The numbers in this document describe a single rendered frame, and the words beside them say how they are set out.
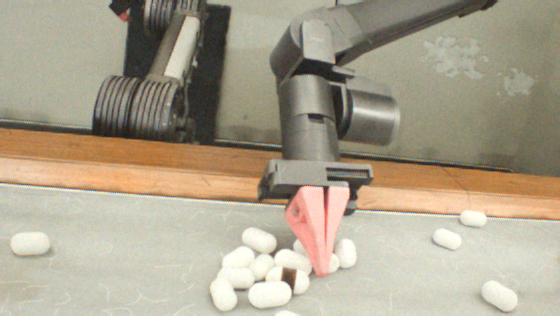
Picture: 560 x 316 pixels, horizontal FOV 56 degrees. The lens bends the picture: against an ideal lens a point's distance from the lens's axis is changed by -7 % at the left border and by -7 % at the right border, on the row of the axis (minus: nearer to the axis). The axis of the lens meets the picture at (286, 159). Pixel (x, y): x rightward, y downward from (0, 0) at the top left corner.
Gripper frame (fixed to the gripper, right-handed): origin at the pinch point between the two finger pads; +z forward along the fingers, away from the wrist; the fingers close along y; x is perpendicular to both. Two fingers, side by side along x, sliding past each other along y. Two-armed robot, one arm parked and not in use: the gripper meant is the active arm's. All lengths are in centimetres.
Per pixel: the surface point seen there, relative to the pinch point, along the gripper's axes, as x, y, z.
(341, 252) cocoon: 2.2, 2.8, -2.2
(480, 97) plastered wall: 151, 145, -139
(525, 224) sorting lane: 11.0, 33.3, -9.1
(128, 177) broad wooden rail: 11.3, -18.3, -13.8
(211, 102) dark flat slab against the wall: 163, 9, -130
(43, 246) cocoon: 1.7, -25.1, -1.7
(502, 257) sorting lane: 5.5, 24.0, -2.6
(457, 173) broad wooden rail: 15.6, 27.2, -18.9
